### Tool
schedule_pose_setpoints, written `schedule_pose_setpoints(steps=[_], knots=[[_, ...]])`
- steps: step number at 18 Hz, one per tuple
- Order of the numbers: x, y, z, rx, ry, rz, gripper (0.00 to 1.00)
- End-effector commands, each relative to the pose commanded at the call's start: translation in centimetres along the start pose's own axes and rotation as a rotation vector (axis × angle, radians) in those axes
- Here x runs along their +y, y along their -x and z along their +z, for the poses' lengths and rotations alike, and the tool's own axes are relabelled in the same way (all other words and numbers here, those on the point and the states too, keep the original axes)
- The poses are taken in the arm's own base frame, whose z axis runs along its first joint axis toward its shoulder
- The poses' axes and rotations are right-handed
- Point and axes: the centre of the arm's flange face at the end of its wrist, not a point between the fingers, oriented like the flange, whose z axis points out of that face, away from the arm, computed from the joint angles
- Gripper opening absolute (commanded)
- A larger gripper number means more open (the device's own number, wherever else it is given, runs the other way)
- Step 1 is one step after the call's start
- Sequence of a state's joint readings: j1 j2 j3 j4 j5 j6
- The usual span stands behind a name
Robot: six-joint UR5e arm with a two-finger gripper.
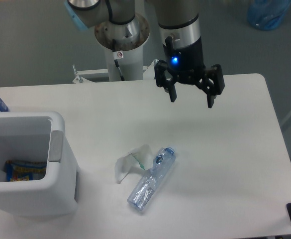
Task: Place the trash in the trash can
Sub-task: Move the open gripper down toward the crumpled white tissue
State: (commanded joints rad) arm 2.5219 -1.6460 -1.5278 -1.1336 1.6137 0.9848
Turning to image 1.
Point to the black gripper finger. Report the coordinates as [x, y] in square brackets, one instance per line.
[161, 80]
[211, 82]

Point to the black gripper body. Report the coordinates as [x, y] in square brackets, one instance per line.
[185, 64]

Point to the white paper tissue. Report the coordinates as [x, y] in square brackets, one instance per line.
[140, 157]

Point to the clear plastic water bottle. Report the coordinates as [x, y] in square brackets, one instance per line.
[152, 178]

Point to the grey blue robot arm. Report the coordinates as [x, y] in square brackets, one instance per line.
[176, 18]

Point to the white trash can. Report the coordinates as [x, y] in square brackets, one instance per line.
[38, 137]

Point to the blue plastic bag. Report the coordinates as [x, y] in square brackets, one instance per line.
[267, 15]

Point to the blue yellow snack wrapper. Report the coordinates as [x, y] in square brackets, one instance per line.
[17, 170]

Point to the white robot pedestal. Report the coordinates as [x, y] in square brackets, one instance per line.
[123, 49]

